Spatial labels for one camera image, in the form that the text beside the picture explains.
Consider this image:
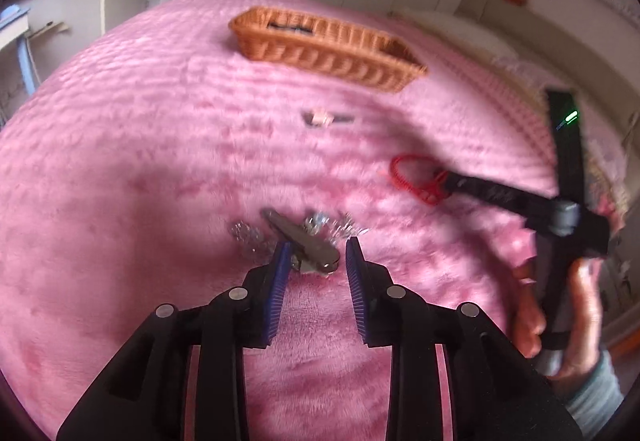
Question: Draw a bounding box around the small wooden wall shelf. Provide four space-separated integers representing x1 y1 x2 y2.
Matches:
27 21 71 39

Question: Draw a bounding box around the person's right forearm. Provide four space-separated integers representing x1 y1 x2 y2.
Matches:
565 351 626 437

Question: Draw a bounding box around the person's right hand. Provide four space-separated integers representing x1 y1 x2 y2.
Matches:
512 258 607 379

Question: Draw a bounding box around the small pink hair clip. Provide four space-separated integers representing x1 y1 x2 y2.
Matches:
301 108 356 128

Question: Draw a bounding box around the beige bed headboard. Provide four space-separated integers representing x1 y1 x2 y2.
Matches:
457 0 640 87

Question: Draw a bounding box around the red string bracelet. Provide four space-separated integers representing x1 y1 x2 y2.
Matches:
389 154 451 206

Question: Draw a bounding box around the silver metal hair clip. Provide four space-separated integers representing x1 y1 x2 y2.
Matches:
261 208 343 276

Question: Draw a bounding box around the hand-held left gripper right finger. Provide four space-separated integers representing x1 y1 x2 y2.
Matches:
345 236 585 441

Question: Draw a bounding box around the pink plush blanket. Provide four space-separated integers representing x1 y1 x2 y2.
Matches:
0 0 616 441

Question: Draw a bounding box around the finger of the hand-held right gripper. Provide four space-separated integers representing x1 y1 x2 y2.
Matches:
440 171 557 223

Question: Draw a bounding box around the brown wicker basket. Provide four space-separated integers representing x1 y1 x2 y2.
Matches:
228 7 429 94

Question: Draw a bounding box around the clear crystal bead chain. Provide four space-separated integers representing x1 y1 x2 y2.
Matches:
230 211 371 254

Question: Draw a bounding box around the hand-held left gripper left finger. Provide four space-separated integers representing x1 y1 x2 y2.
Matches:
56 241 295 441

